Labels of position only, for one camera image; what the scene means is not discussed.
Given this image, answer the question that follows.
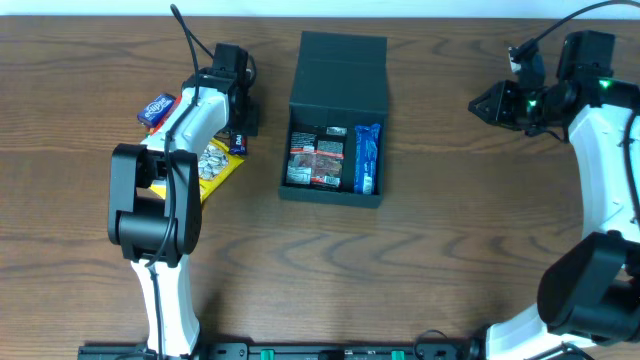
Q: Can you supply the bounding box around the purple Dairy Milk bar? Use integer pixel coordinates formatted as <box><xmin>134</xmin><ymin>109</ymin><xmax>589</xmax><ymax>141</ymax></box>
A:
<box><xmin>229</xmin><ymin>132</ymin><xmax>248</xmax><ymax>156</ymax></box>

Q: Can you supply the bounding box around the black red snack packet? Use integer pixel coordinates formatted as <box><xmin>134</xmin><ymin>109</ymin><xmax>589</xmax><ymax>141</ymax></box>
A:
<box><xmin>285</xmin><ymin>127</ymin><xmax>347</xmax><ymax>191</ymax></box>

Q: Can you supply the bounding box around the dark green gift box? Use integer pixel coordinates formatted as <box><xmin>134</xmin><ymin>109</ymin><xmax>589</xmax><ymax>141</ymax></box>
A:
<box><xmin>278</xmin><ymin>31</ymin><xmax>389</xmax><ymax>208</ymax></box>

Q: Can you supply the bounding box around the blue biscuit packet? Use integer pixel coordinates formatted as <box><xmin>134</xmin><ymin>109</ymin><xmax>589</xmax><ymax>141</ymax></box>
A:
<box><xmin>354</xmin><ymin>124</ymin><xmax>381</xmax><ymax>195</ymax></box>

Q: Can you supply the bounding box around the red Hacks candy bag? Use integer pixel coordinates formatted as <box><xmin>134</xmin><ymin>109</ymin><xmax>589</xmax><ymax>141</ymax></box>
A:
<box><xmin>146</xmin><ymin>96</ymin><xmax>182</xmax><ymax>137</ymax></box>

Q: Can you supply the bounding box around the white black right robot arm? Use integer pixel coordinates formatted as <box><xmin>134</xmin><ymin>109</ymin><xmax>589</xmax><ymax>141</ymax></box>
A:
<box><xmin>469</xmin><ymin>31</ymin><xmax>639</xmax><ymax>359</ymax></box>

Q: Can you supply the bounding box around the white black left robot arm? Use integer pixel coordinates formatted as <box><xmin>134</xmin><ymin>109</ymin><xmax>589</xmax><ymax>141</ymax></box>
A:
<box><xmin>107</xmin><ymin>68</ymin><xmax>256</xmax><ymax>359</ymax></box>

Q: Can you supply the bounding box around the yellow Hacks candy bag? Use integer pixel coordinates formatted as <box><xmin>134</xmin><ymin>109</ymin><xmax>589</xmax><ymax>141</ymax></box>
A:
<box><xmin>148</xmin><ymin>137</ymin><xmax>246</xmax><ymax>204</ymax></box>

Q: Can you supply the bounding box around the blue Eclipse mints box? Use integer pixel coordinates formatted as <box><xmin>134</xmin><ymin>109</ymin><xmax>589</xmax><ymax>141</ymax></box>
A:
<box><xmin>137</xmin><ymin>93</ymin><xmax>176</xmax><ymax>128</ymax></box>

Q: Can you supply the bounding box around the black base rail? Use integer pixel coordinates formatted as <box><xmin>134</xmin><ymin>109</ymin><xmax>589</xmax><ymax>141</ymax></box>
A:
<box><xmin>76</xmin><ymin>341</ymin><xmax>481</xmax><ymax>360</ymax></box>

